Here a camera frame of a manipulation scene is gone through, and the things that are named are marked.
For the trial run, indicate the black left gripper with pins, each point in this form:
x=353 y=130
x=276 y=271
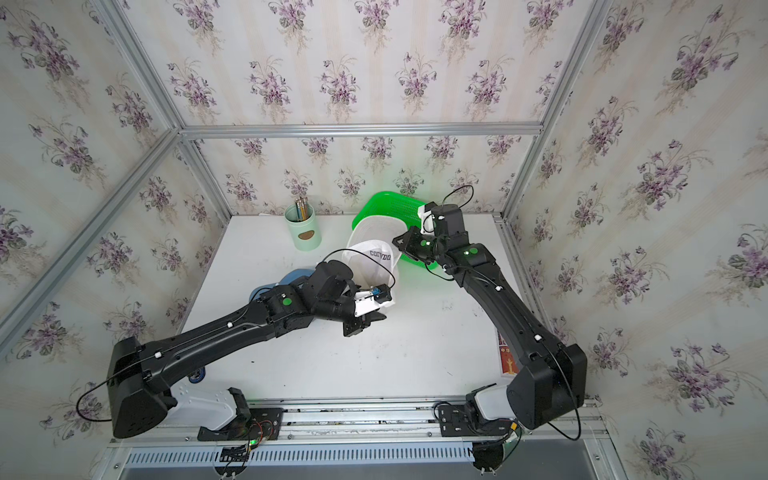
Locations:
x=362 y=323

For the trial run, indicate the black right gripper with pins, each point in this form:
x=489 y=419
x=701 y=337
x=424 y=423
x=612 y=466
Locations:
x=409 y=245

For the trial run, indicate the beige baseball cap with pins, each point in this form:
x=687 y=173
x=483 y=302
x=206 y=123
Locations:
x=372 y=264

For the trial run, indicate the light blue baseball cap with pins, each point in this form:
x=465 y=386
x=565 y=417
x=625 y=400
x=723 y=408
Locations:
x=285 y=280

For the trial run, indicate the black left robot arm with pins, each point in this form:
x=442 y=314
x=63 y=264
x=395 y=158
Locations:
x=159 y=382

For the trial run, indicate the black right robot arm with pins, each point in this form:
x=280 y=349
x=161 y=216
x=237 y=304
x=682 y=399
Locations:
x=551 y=381

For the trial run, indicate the green plastic basket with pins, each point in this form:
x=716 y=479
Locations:
x=385 y=216

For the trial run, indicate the mint green pencil cup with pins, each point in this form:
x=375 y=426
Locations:
x=305 y=235

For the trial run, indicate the bundle of coloured pencils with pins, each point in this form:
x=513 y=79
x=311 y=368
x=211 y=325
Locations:
x=302 y=209

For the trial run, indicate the red patterned card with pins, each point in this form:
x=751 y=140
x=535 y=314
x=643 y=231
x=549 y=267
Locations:
x=507 y=360

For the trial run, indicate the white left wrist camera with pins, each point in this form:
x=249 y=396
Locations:
x=371 y=300

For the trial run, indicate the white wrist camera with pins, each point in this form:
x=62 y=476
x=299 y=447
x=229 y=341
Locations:
x=371 y=300
x=426 y=216

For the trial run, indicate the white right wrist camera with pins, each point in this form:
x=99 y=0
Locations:
x=426 y=216

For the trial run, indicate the aluminium mounting rail frame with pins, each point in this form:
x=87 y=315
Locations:
x=368 y=439

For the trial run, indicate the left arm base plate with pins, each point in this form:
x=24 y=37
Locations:
x=260 y=423

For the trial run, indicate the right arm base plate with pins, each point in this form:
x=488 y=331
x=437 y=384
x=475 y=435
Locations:
x=465 y=421

